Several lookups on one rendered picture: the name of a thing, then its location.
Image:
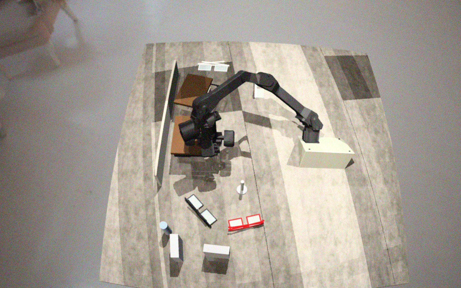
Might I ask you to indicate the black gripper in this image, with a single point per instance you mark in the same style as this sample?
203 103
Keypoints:
229 138

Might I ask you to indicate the white flat rectangular panel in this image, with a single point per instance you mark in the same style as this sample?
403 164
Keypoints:
163 138

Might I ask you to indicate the white glasses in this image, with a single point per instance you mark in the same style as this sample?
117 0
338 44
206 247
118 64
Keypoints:
218 67

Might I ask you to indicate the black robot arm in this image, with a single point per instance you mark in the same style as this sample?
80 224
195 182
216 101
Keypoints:
203 120

